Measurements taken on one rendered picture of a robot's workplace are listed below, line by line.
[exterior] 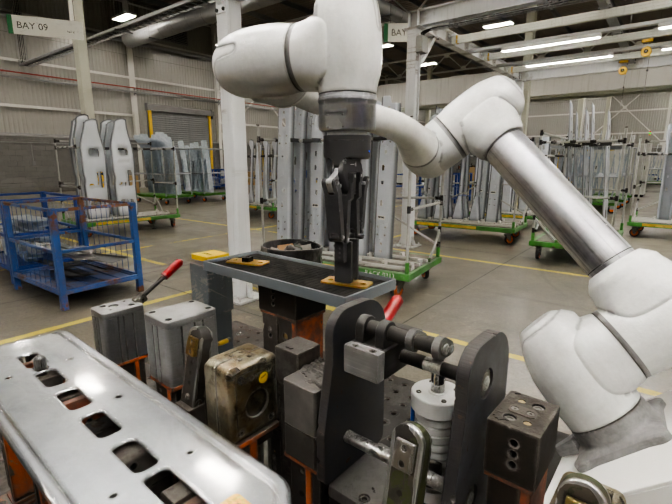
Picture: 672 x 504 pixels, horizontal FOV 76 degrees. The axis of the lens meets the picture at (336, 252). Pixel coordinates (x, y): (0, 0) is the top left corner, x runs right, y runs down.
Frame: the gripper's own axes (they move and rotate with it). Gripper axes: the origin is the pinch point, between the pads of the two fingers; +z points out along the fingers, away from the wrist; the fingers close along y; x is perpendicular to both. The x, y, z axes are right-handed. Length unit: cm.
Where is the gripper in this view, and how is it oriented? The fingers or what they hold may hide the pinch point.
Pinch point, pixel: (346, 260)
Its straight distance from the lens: 71.8
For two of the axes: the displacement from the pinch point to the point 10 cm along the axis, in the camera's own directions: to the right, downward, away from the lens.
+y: -4.5, 1.9, -8.7
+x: 8.9, 0.9, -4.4
